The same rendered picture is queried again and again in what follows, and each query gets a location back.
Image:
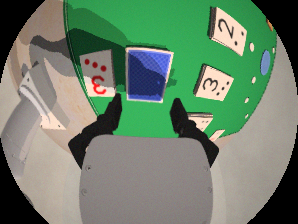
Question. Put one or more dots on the green card table cloth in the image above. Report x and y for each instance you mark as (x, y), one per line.
(183, 27)

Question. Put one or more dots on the blue round coaster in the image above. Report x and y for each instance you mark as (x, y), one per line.
(265, 62)

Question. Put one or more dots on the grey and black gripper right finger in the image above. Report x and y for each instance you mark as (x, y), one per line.
(186, 128)

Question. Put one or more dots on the brown rectangular block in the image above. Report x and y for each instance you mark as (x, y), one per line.
(269, 24)

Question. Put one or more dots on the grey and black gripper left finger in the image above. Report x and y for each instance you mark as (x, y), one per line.
(106, 123)

